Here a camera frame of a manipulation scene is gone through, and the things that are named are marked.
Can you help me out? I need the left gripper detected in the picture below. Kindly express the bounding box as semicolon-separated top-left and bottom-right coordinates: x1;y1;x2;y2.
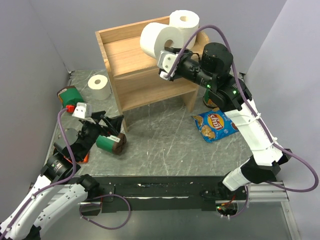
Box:
77;110;124;160

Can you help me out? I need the white paper towel roll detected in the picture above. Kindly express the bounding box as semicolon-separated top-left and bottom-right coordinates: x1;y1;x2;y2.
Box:
139;22;184;59

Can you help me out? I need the green roll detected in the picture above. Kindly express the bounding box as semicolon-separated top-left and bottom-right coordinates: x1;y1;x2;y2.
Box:
96;133;127;155
202;89;218;109
57;85;84;108

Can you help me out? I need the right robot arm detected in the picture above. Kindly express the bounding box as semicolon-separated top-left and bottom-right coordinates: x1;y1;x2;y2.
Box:
169;42;291;200

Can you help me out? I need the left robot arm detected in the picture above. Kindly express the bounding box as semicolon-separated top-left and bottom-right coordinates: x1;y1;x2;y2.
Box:
0;111;127;240

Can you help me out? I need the wooden two-tier shelf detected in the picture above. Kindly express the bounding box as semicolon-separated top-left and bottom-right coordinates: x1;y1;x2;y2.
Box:
94;15;211;133

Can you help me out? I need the orange flat package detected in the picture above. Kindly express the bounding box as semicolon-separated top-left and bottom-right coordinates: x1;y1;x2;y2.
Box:
53;148;90;164

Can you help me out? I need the blue Lay's chips bag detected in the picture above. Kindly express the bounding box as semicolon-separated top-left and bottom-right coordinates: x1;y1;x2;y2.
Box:
192;108;239;143

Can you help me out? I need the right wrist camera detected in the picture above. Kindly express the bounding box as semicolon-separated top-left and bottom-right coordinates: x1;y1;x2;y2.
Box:
157;50;180;81

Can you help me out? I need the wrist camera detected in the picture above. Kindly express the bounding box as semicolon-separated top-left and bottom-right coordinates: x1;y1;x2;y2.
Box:
72;102;92;119
157;50;180;81

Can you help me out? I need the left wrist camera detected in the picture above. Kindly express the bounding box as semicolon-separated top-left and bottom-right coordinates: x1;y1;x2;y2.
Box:
72;102;92;119

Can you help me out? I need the purple cable loop, base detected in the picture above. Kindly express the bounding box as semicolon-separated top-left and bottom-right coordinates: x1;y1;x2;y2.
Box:
79;193;132;229

